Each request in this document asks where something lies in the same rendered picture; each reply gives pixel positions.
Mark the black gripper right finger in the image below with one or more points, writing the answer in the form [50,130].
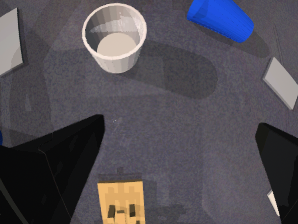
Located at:
[279,154]

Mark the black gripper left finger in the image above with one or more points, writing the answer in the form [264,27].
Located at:
[43,178]

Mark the beige flat square tile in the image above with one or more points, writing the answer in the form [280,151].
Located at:
[272,199]

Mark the white rectangular slab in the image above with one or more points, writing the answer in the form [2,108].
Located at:
[11,50]

